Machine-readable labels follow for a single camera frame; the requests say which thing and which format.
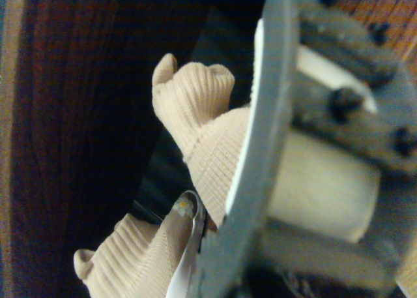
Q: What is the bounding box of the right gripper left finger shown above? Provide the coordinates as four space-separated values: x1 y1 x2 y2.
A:
188 0 300 298

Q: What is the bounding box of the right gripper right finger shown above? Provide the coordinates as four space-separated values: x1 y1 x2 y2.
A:
260 0 417 286

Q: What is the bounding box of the beige shoe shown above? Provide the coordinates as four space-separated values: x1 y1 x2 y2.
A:
73 189 209 298
151 52 261 227

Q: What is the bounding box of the brown shoe rack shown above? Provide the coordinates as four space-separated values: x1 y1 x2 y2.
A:
0 0 417 298

